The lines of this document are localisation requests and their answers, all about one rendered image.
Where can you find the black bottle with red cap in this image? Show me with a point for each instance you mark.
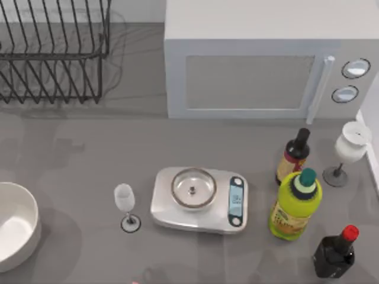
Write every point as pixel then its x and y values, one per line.
pixel 334 254

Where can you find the silver kitchen scale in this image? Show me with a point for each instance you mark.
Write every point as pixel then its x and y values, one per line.
pixel 168 204

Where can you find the pale microwave oven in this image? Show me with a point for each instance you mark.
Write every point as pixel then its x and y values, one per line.
pixel 237 29

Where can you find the yellow-green bottle with green cap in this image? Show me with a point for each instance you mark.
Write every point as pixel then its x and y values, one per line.
pixel 293 210

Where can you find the microwave knob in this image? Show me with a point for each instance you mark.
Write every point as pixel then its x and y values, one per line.
pixel 345 94
pixel 356 68

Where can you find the dark bottle with black cap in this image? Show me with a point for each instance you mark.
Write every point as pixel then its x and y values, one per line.
pixel 293 154

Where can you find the large white goblet glass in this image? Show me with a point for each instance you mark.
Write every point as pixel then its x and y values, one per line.
pixel 349 148

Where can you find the small clear wine glass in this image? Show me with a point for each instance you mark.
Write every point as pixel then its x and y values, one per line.
pixel 124 200

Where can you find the white bowl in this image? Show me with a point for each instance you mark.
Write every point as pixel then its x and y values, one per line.
pixel 14 227

